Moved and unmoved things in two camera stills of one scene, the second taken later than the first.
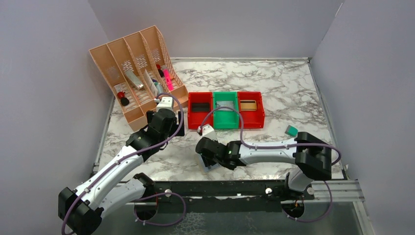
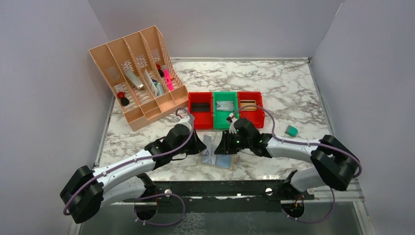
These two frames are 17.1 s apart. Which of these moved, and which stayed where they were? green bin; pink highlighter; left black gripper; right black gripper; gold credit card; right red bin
Moved: left black gripper; right black gripper
Stayed: gold credit card; green bin; right red bin; pink highlighter
